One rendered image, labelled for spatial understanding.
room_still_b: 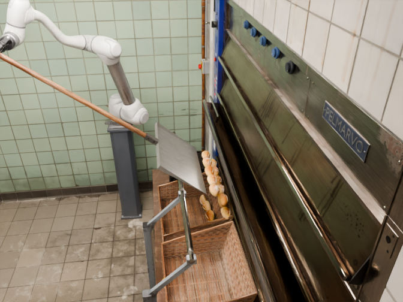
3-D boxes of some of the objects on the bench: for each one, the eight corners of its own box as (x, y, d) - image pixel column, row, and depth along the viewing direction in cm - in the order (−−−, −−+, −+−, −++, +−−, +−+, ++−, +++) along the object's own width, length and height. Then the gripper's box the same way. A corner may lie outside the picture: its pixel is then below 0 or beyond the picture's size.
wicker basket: (232, 249, 248) (234, 219, 234) (255, 325, 201) (259, 293, 186) (161, 258, 242) (158, 227, 227) (167, 338, 194) (165, 307, 180)
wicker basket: (216, 195, 299) (218, 167, 284) (232, 245, 251) (235, 215, 237) (157, 200, 291) (156, 172, 277) (162, 253, 244) (161, 223, 230)
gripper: (20, 34, 205) (7, 46, 185) (9, 57, 211) (-5, 71, 191) (7, 26, 202) (-8, 38, 182) (-4, 50, 208) (-20, 63, 188)
